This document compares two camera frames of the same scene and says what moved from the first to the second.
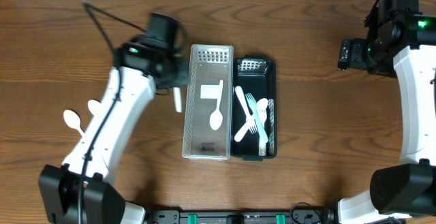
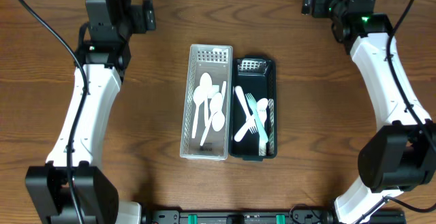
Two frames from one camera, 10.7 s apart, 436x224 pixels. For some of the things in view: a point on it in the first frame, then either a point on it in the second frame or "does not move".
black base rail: [192, 216] does not move
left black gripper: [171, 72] → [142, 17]
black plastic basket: [257, 75] does not move
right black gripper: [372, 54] → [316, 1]
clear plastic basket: [208, 103] does not move
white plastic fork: [246, 109] does not move
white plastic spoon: [178, 99] → [216, 104]
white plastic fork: [253, 105] does not move
